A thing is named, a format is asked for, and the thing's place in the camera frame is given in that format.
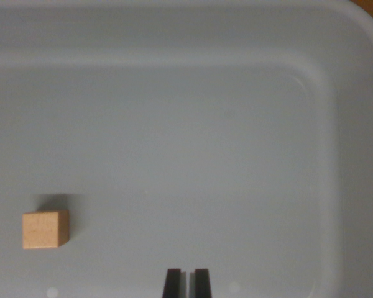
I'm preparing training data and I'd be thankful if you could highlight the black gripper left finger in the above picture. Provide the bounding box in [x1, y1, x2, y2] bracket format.
[162, 268, 188, 298]

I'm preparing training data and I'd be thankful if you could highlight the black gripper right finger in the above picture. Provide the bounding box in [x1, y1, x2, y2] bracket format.
[189, 268, 213, 298]

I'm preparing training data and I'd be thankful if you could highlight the light wooden cube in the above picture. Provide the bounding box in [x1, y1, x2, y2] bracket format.
[22, 209, 70, 250]

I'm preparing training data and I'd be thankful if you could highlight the grey plastic bin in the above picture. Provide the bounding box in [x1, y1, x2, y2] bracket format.
[0, 0, 373, 298]

